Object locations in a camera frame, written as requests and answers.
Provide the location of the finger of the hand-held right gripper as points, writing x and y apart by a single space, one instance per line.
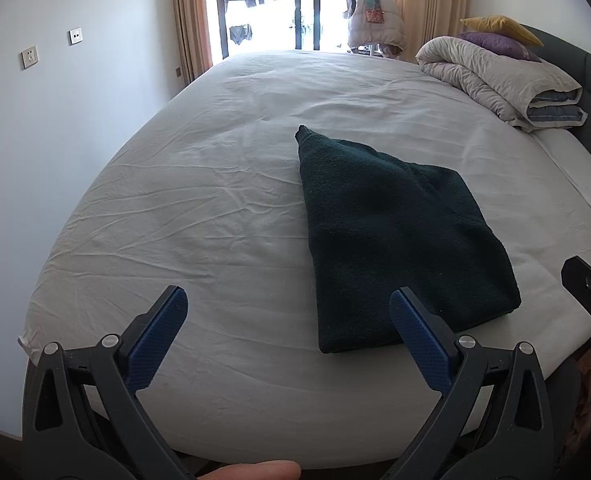
588 282

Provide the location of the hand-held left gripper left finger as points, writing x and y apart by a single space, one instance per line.
160 330

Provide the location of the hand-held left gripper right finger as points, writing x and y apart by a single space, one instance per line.
420 340

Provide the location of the dark green sweater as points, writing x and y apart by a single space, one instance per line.
400 240

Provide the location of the person's left hand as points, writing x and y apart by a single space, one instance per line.
250 470

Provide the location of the white pillow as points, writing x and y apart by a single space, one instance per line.
580 170

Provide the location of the bed with white sheet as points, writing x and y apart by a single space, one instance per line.
200 210

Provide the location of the folded grey duvet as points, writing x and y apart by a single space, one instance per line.
475 70

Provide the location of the purple pillow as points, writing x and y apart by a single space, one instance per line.
495 45

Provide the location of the yellow pillow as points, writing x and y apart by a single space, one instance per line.
500 24

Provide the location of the small dark hanging garment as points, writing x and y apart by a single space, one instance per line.
240 34

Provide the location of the beige curtain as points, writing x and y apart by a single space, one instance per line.
190 20
430 5

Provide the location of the white puffer vest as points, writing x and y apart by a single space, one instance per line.
375 30

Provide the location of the glass balcony door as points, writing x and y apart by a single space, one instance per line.
275 25

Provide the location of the white wall socket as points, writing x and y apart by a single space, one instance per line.
30 57

